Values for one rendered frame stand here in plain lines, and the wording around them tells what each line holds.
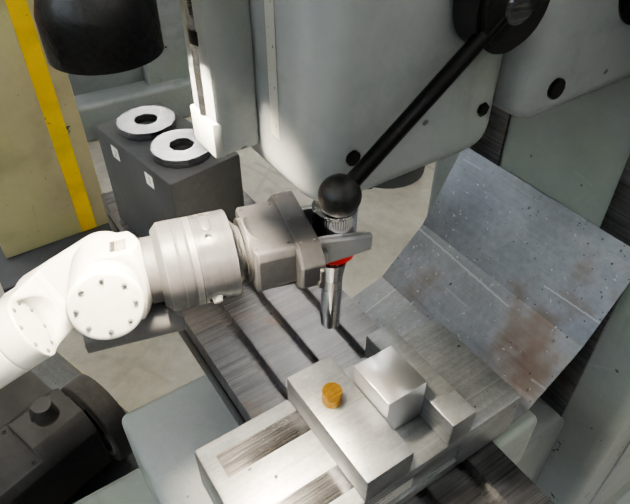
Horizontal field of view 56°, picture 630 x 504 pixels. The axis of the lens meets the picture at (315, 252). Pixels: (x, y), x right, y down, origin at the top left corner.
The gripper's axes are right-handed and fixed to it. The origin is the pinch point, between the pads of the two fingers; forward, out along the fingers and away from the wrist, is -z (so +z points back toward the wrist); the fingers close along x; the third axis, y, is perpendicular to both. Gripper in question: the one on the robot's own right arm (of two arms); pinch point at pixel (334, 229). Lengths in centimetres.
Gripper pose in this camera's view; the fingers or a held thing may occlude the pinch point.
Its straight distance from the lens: 62.1
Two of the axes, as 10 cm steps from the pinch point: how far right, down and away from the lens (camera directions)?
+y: -0.1, 7.5, 6.6
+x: -3.4, -6.2, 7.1
